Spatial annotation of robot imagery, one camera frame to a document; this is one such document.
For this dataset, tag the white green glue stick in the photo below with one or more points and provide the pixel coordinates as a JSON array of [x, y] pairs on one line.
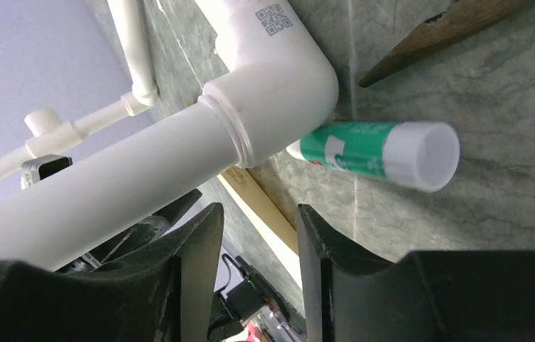
[[418, 155]]

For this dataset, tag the yellow handled pliers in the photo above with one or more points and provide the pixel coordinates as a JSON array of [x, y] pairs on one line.
[[461, 20]]

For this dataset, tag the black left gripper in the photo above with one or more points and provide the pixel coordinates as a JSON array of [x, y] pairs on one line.
[[140, 234]]

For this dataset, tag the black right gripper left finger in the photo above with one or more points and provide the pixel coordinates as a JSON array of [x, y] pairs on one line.
[[160, 292]]

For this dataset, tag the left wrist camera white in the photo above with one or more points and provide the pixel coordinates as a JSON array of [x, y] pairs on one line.
[[40, 168]]

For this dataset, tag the tan paper envelope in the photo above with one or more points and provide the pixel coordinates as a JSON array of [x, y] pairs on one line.
[[266, 218]]

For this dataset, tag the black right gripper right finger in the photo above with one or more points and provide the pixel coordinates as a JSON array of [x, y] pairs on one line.
[[352, 294]]

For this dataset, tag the white PVC pipe frame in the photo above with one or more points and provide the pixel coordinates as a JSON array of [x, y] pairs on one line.
[[279, 87]]

